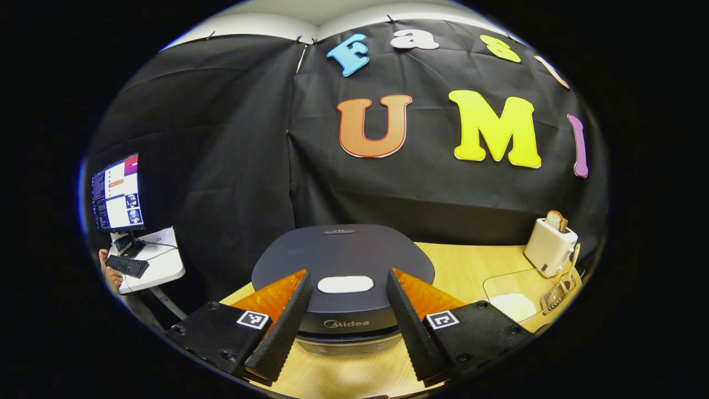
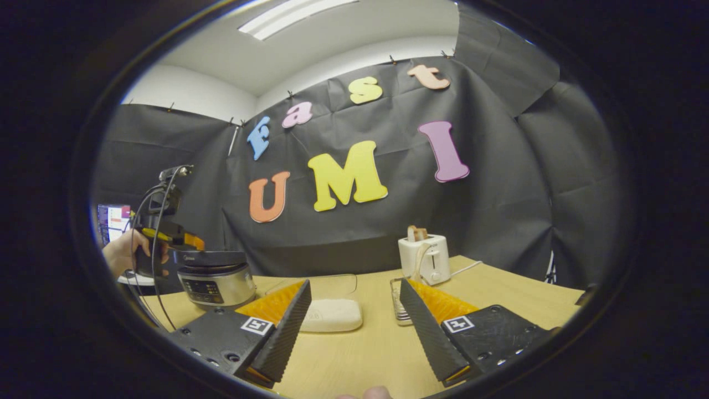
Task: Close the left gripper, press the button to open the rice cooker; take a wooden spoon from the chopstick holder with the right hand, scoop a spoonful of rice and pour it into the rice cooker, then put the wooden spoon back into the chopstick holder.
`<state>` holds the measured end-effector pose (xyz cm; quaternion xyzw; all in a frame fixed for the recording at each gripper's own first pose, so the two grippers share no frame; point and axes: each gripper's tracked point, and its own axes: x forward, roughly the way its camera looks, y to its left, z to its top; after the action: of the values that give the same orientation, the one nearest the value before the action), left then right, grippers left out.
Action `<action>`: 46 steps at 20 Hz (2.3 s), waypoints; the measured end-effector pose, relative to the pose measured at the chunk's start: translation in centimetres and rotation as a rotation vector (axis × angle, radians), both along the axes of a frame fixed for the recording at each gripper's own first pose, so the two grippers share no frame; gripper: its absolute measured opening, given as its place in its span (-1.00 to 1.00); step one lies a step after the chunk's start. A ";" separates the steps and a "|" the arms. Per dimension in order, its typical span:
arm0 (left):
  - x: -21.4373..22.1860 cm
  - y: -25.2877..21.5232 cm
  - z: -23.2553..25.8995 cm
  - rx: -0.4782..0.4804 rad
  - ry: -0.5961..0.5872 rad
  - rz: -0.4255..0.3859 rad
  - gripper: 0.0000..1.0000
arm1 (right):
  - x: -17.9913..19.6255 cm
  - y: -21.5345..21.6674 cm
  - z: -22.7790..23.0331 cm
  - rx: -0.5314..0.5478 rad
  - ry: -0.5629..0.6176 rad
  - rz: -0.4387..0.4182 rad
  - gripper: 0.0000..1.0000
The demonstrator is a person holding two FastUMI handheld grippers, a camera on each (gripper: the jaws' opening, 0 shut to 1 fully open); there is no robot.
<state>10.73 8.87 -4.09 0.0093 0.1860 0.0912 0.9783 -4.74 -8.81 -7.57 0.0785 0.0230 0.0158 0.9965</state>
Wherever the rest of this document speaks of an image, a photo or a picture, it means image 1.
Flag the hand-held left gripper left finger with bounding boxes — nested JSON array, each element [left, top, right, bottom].
[[165, 269, 312, 386]]

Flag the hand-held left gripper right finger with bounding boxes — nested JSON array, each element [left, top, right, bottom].
[[386, 268, 533, 387]]

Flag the black silver rice cooker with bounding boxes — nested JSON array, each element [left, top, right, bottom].
[[251, 224, 436, 356]]

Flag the clear wire chopstick holder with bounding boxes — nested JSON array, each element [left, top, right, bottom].
[[541, 272, 578, 315]]

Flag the wooden spoon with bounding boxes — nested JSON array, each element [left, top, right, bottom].
[[559, 243, 581, 294]]

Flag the clear plastic container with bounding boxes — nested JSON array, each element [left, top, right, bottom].
[[483, 268, 554, 333]]

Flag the white side table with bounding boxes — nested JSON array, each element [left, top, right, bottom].
[[108, 226, 186, 294]]

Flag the white toaster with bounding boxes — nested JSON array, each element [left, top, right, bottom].
[[524, 218, 578, 278]]

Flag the black keyboard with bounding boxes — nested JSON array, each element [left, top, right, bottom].
[[106, 255, 150, 279]]

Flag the toasted bread slice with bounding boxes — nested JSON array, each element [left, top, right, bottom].
[[544, 210, 569, 233]]

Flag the black backdrop cloth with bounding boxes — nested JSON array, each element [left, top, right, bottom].
[[83, 19, 610, 289]]

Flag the computer monitor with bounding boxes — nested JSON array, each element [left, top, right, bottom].
[[91, 153, 147, 258]]

